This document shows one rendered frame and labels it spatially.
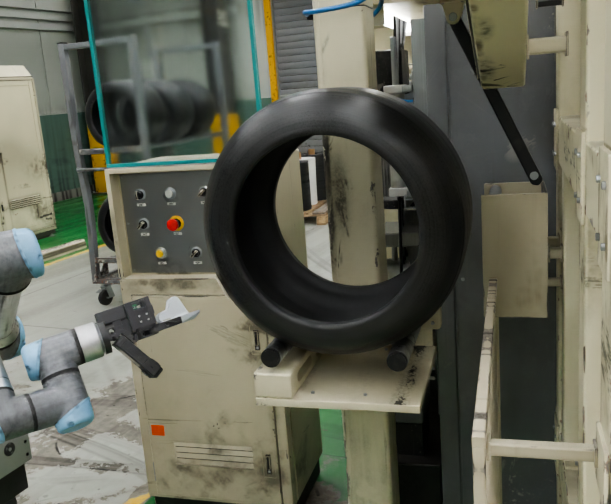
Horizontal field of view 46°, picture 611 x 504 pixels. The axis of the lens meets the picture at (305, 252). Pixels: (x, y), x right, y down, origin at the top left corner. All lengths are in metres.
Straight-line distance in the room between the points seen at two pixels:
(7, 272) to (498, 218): 1.11
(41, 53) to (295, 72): 4.17
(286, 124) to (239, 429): 1.31
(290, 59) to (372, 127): 10.05
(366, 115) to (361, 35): 0.41
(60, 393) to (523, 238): 1.06
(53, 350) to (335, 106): 0.74
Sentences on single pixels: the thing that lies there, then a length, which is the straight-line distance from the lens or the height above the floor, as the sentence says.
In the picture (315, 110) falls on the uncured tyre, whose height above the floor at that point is 1.43.
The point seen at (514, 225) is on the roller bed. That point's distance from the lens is 1.74.
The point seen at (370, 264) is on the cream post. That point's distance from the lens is 1.87.
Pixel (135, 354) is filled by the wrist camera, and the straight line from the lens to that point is 1.54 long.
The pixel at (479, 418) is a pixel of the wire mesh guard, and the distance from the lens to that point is 1.07.
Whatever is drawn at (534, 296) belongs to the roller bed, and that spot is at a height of 0.95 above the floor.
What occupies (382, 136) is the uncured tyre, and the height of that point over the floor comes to 1.37.
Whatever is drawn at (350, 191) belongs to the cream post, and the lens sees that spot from 1.84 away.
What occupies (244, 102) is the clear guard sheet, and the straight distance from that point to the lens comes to 2.25.
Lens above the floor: 1.47
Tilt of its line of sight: 13 degrees down
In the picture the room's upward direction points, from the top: 5 degrees counter-clockwise
